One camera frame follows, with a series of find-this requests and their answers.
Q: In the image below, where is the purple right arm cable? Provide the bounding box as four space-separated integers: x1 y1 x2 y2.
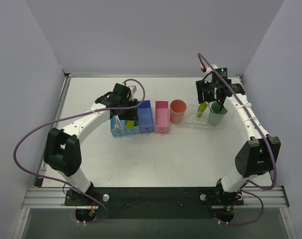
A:
197 52 279 226

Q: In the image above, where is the pink drawer box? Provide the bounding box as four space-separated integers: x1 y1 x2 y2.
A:
154 101 169 133

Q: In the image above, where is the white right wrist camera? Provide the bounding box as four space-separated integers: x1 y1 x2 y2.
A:
200 64 213 83

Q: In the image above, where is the clear textured oval tray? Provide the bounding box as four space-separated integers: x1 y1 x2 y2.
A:
174 104 221 130

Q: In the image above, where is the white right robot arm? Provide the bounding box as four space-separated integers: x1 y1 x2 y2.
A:
195 66 281 193

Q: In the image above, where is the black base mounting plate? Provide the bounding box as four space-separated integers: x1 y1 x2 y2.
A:
64 187 244 221

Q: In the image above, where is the orange plastic cup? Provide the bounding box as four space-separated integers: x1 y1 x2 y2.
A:
170 100 187 124

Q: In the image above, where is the yellow green toothpaste tube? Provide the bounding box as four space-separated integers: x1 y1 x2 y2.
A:
125 120 136 128
196 102 208 119

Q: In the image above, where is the green plastic cup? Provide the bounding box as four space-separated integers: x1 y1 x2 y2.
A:
208 102 228 126

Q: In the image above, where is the white pink toothbrush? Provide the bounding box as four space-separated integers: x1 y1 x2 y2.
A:
115 116 122 129

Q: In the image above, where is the purple drawer box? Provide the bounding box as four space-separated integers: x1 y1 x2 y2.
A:
138 100 154 133

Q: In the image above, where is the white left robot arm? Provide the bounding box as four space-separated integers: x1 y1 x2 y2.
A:
44 83 138 205

